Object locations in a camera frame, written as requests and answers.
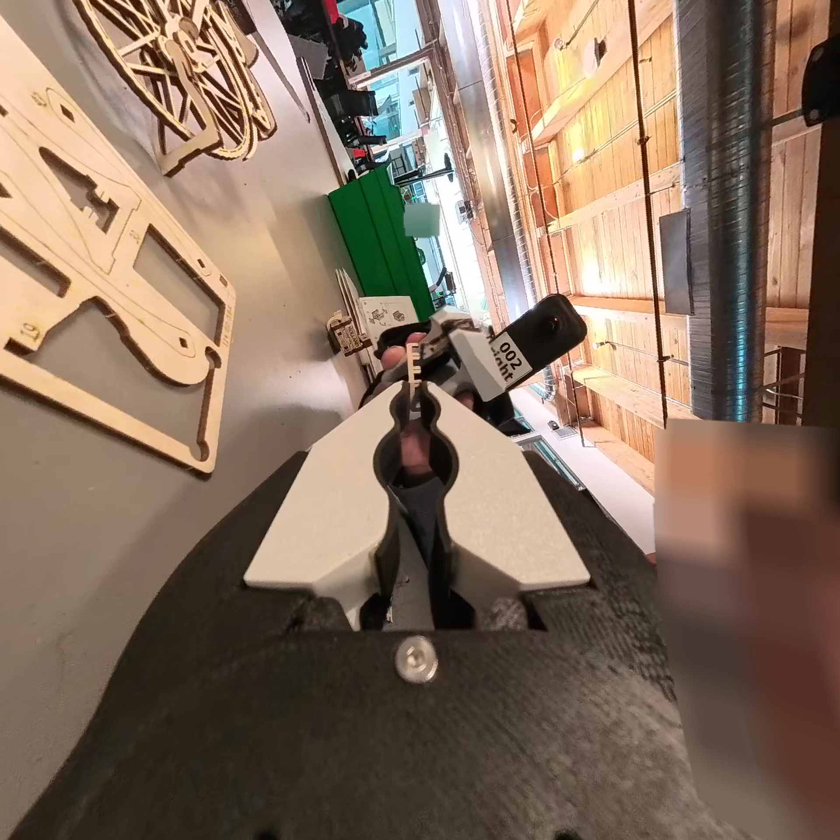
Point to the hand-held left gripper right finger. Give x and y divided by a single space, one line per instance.
512 512

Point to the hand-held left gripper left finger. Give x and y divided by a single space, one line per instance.
328 512

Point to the small toothed wooden piece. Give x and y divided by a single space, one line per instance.
413 367

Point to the small wooden crate model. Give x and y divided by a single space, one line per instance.
346 334

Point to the wooden cut-out parts sheet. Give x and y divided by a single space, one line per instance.
131 216

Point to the wooden bicycle model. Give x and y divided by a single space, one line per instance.
190 85

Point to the person's right hand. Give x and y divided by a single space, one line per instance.
392 364

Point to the white instruction paper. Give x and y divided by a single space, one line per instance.
390 315

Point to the green plastic bin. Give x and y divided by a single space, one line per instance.
380 236

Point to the metal ventilation duct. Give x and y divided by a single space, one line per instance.
728 197

